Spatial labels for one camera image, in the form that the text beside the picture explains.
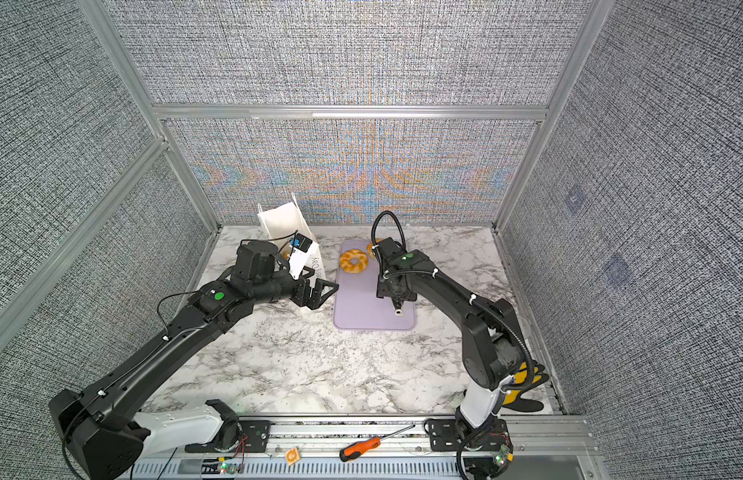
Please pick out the aluminium front rail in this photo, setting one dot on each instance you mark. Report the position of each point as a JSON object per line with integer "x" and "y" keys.
{"x": 381, "y": 447}

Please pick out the yellow black work glove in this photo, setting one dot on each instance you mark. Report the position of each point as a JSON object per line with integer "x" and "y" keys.
{"x": 515, "y": 400}

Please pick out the small orange tag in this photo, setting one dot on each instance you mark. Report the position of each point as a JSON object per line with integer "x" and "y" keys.
{"x": 292, "y": 456}

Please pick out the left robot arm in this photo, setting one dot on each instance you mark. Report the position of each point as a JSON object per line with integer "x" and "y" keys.
{"x": 103, "y": 429}

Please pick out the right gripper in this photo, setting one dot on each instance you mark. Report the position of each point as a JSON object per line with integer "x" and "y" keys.
{"x": 381, "y": 288}

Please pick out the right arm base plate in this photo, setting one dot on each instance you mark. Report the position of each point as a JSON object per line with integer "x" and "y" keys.
{"x": 450, "y": 435}

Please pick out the white paper bag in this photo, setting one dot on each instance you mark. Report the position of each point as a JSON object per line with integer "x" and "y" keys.
{"x": 281, "y": 223}

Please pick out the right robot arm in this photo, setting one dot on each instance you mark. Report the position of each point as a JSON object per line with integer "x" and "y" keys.
{"x": 493, "y": 348}

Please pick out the ring-shaped fake bread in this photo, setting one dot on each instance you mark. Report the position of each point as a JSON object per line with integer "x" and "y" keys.
{"x": 353, "y": 261}

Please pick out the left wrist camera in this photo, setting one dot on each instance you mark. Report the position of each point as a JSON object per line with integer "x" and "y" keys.
{"x": 301, "y": 248}

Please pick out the orange handled screwdriver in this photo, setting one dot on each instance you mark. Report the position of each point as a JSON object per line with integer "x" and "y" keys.
{"x": 359, "y": 448}

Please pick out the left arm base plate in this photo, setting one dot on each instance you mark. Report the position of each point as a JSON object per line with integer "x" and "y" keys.
{"x": 248, "y": 436}

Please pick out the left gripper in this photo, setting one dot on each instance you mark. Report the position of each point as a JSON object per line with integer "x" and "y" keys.
{"x": 317, "y": 299}

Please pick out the round twisted fake bun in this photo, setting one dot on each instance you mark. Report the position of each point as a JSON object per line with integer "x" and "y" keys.
{"x": 373, "y": 249}

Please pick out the lilac plastic tray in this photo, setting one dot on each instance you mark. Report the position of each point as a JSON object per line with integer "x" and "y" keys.
{"x": 356, "y": 306}

